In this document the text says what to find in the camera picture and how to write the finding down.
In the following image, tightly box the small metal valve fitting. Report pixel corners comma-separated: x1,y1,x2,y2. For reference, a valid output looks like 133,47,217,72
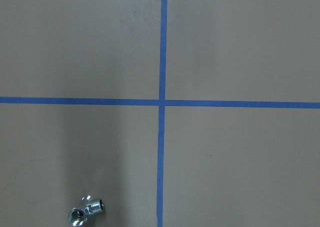
68,195,105,227

